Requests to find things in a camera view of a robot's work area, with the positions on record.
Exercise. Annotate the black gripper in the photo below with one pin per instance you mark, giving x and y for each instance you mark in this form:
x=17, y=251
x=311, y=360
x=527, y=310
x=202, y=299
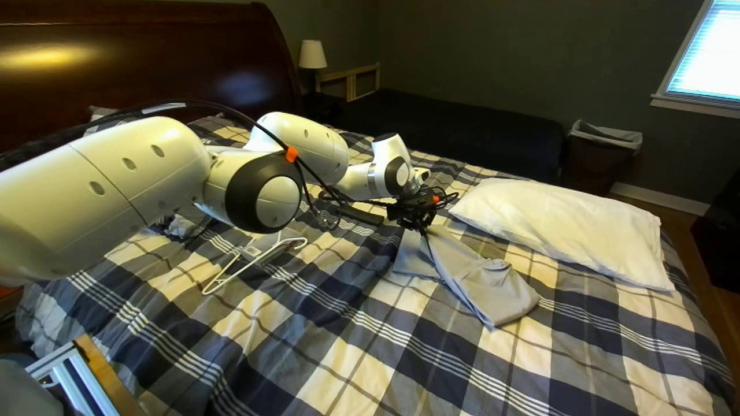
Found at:
x=423, y=203

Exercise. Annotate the grey t-shirt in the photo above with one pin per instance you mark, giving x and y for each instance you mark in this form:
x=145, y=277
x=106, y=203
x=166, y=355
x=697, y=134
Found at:
x=494, y=289

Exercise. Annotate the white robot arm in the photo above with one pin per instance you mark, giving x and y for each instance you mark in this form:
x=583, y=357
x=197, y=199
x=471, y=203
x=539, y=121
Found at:
x=116, y=185

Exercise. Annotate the dark low bench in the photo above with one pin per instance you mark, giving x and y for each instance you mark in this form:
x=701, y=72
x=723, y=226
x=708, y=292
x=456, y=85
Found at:
x=462, y=129

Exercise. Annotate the white pillow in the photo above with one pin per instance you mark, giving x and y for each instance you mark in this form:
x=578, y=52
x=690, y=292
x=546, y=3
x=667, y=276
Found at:
x=563, y=226

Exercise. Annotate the blue yellow plaid comforter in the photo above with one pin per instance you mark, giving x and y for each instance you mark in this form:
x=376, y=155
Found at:
x=347, y=337

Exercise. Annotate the cream wooden shelf unit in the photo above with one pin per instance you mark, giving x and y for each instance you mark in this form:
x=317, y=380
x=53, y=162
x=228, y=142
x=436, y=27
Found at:
x=347, y=70

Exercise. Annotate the dark laundry bin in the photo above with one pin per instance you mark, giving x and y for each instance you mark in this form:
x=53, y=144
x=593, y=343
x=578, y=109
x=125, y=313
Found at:
x=598, y=158

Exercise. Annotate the small table lamp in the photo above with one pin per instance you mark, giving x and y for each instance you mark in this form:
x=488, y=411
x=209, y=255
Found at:
x=312, y=53

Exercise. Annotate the plaid pillow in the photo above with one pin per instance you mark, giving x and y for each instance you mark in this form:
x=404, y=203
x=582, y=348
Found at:
x=223, y=129

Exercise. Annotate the dark wooden dresser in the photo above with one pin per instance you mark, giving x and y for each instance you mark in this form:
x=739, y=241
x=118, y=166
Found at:
x=720, y=231

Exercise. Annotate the bright window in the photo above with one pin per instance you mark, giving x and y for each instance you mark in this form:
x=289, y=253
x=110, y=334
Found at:
x=708, y=61

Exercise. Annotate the brown wooden bar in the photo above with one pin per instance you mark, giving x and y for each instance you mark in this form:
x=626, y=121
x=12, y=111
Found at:
x=111, y=377

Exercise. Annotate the dark wooden headboard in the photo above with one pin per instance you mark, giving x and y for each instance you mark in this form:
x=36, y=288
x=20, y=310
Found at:
x=77, y=70

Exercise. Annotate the grey rounded object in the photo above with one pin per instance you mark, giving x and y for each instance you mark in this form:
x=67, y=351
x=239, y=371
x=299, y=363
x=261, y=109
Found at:
x=20, y=393

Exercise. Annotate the light blue slatted frame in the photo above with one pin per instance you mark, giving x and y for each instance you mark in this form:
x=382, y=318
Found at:
x=60, y=377

